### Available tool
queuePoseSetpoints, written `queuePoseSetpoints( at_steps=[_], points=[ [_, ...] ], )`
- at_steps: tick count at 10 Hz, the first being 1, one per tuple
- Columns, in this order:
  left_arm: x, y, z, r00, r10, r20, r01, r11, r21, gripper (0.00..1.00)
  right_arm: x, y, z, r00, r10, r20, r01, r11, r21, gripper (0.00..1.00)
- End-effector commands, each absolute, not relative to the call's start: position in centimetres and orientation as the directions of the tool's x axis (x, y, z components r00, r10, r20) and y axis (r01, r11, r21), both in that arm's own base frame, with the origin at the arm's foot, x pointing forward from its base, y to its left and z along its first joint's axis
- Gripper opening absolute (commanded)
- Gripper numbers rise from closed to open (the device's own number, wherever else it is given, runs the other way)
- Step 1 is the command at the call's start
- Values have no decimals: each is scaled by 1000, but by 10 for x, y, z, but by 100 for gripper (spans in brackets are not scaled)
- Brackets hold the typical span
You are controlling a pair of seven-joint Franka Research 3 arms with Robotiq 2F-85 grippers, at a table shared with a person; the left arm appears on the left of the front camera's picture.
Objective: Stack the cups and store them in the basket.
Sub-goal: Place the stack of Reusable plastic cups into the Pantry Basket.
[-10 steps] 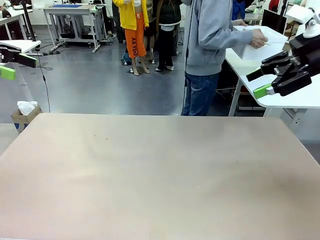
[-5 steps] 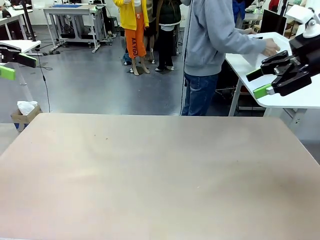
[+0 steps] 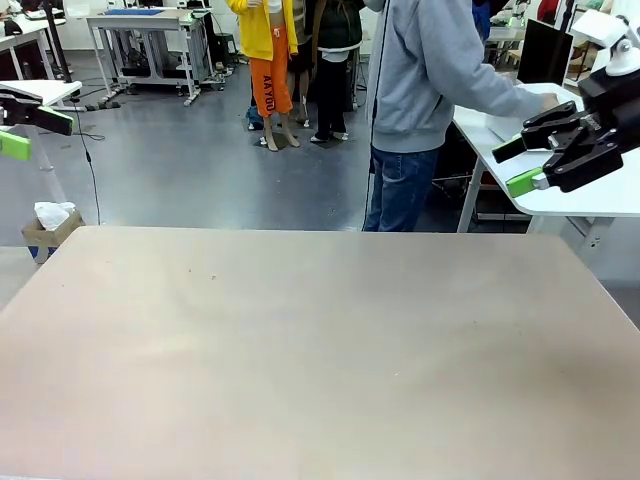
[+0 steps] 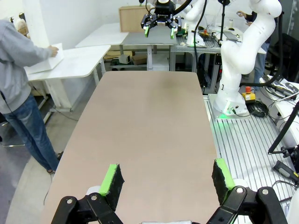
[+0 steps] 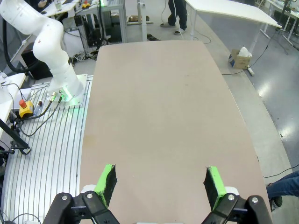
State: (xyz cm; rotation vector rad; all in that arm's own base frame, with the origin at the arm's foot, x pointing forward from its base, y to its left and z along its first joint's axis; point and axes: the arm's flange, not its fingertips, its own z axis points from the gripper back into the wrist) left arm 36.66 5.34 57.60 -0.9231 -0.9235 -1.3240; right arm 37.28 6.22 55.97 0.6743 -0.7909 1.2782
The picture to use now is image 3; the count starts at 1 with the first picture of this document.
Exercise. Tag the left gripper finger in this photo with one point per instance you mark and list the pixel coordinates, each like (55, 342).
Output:
(45, 122)
(15, 147)

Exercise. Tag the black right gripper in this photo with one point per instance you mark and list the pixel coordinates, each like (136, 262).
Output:
(617, 105)

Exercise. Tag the person's right forearm grey sleeve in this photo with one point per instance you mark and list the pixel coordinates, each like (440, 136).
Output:
(515, 97)

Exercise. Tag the person's right hand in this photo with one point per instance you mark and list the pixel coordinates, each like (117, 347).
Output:
(551, 100)

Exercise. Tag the black power strip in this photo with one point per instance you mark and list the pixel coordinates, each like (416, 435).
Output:
(100, 106)

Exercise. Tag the large white table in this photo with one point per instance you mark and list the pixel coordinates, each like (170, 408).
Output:
(575, 205)

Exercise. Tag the white crumpled paper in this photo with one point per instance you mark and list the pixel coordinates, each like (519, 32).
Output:
(52, 212)

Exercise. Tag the black stand pole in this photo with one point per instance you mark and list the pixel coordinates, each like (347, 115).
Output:
(57, 45)

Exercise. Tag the black monitor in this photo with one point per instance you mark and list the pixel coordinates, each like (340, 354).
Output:
(542, 55)

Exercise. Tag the cardboard box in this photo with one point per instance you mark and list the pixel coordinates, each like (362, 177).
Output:
(55, 240)

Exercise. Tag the person in grey hoodie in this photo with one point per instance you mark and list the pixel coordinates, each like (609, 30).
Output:
(425, 75)

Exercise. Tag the blue jacket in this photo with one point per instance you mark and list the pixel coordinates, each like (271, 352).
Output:
(480, 20)

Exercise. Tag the black stool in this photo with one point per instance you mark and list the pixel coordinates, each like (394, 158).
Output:
(226, 47)

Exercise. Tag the mannequin in black coat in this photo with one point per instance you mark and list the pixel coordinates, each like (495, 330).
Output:
(335, 75)

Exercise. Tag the mannequin yellow jacket orange pants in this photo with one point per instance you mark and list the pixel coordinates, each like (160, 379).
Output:
(270, 85)

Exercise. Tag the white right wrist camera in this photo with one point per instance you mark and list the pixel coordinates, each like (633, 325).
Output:
(600, 27)

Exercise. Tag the grey frame workbench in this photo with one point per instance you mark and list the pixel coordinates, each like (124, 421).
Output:
(145, 20)

